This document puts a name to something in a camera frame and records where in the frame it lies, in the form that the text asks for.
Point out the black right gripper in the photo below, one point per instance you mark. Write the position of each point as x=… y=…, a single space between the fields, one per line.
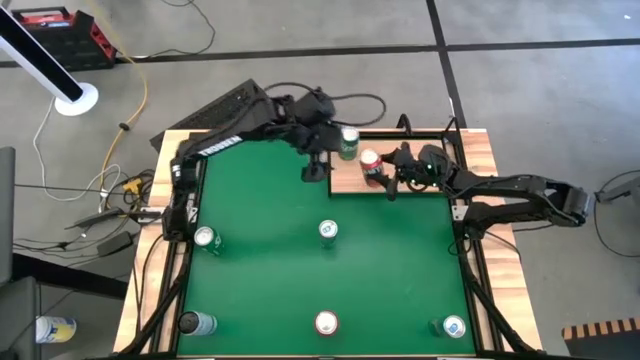
x=425 y=167

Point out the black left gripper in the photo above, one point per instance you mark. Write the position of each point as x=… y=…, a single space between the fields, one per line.
x=320 y=137

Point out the red strawberry soda can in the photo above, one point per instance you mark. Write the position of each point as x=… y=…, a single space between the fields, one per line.
x=326 y=323
x=371 y=167

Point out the green soda can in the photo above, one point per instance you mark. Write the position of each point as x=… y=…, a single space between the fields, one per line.
x=204 y=236
x=349 y=145

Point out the blue white soda can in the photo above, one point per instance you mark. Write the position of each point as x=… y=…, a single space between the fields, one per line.
x=328 y=230
x=454 y=326

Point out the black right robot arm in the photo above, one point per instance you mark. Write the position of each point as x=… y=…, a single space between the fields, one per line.
x=520 y=192

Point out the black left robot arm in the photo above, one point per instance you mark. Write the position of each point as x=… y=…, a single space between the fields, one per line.
x=250 y=127

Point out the silver mounting plate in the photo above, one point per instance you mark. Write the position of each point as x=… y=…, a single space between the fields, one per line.
x=459 y=212
x=150 y=215

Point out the green felt table mat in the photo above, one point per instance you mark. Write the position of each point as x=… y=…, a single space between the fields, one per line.
x=300 y=280

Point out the black perforated metal box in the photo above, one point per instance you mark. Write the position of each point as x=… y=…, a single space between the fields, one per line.
x=215 y=117

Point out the yellow power plug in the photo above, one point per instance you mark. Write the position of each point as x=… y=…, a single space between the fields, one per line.
x=132 y=186

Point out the black power brick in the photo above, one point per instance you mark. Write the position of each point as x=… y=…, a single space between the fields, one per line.
x=115 y=243

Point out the grey floor device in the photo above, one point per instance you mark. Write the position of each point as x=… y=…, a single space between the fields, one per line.
x=622 y=190

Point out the black box with striped edge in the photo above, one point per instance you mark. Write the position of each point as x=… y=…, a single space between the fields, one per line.
x=600 y=337

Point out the black and red toolbox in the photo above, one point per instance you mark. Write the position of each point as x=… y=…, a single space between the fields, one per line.
x=65 y=37

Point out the white stand with black panel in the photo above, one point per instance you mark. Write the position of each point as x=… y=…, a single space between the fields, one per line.
x=40 y=52

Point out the white and yellow canister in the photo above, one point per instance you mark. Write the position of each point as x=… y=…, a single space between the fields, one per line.
x=55 y=329

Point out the grey upright panel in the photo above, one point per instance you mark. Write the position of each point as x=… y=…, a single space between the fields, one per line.
x=6 y=215

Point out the wooden shelf with black frame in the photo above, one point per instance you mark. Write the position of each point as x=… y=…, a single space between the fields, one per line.
x=350 y=181

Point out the black metal table frame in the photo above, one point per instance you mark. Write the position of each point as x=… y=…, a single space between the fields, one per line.
x=477 y=300

